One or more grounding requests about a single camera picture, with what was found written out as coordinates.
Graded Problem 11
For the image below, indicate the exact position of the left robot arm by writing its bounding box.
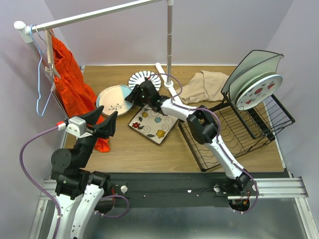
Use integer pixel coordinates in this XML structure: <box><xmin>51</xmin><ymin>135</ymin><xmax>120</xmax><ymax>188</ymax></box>
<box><xmin>49</xmin><ymin>106</ymin><xmax>118</xmax><ymax>239</ymax></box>

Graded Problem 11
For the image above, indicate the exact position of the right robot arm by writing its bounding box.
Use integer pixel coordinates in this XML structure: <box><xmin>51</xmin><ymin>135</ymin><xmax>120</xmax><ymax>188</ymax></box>
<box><xmin>125</xmin><ymin>81</ymin><xmax>259</xmax><ymax>196</ymax></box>

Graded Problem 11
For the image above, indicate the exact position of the square leaf pattern plate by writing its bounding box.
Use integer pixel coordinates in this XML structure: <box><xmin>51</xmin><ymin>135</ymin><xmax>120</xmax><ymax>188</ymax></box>
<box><xmin>128</xmin><ymin>107</ymin><xmax>178</xmax><ymax>145</ymax></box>

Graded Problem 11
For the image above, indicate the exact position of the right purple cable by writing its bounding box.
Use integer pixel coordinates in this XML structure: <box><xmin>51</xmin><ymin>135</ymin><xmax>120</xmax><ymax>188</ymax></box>
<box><xmin>147</xmin><ymin>73</ymin><xmax>260</xmax><ymax>215</ymax></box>

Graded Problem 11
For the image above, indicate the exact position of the beige cloth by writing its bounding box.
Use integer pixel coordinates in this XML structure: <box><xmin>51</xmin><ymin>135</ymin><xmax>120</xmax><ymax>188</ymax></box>
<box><xmin>178</xmin><ymin>70</ymin><xmax>229</xmax><ymax>104</ymax></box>

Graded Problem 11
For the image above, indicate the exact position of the large square green plate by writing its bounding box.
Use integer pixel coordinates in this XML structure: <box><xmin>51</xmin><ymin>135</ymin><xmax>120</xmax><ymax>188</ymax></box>
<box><xmin>221</xmin><ymin>49</ymin><xmax>285</xmax><ymax>95</ymax></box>

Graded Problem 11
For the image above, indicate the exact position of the white blue rimmed plate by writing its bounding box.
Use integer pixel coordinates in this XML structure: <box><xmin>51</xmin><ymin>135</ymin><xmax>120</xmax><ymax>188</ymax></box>
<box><xmin>235</xmin><ymin>74</ymin><xmax>283</xmax><ymax>111</ymax></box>

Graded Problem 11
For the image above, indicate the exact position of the white clothes rack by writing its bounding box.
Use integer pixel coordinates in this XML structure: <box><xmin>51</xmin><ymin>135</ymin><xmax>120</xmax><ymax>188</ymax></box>
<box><xmin>13</xmin><ymin>0</ymin><xmax>185</xmax><ymax>120</ymax></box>

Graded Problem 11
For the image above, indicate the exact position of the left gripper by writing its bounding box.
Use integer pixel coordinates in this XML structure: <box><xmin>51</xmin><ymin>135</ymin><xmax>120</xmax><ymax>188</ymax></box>
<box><xmin>75</xmin><ymin>105</ymin><xmax>119</xmax><ymax>167</ymax></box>

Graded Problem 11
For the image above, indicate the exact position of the blue striped white plate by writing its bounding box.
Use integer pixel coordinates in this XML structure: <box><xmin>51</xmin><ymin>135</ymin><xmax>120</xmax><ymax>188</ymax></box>
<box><xmin>128</xmin><ymin>70</ymin><xmax>161</xmax><ymax>91</ymax></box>

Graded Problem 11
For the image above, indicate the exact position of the cream round plate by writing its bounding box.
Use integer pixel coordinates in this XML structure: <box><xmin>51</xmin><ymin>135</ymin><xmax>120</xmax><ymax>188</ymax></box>
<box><xmin>96</xmin><ymin>89</ymin><xmax>106</xmax><ymax>108</ymax></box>

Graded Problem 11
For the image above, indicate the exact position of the cream and teal plate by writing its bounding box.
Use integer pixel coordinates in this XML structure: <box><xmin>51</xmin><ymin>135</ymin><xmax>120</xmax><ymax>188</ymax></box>
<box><xmin>100</xmin><ymin>85</ymin><xmax>133</xmax><ymax>117</ymax></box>

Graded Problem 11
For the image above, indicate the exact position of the wooden clip hanger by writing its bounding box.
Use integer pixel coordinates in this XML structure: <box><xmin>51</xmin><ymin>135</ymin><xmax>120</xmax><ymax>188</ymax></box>
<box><xmin>44</xmin><ymin>30</ymin><xmax>60</xmax><ymax>78</ymax></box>

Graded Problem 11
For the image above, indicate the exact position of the orange garment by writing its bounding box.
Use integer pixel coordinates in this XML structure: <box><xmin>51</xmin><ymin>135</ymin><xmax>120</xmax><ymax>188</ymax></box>
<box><xmin>51</xmin><ymin>36</ymin><xmax>111</xmax><ymax>153</ymax></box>

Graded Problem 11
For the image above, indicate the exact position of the blue wire hanger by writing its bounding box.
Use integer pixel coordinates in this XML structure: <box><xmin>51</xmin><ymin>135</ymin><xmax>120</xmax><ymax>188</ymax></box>
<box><xmin>30</xmin><ymin>24</ymin><xmax>53</xmax><ymax>117</ymax></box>

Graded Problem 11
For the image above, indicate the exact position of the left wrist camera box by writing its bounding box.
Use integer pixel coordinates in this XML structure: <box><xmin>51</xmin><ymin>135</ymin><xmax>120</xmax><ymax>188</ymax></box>
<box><xmin>56</xmin><ymin>117</ymin><xmax>93</xmax><ymax>138</ymax></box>

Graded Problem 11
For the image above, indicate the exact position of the black wire dish rack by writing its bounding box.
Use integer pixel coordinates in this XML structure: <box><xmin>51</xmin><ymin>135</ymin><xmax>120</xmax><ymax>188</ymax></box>
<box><xmin>178</xmin><ymin>92</ymin><xmax>296</xmax><ymax>172</ymax></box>

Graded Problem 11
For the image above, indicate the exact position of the black mounting rail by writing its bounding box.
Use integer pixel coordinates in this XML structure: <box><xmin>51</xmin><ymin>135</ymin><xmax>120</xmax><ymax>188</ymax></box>
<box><xmin>82</xmin><ymin>171</ymin><xmax>257</xmax><ymax>209</ymax></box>

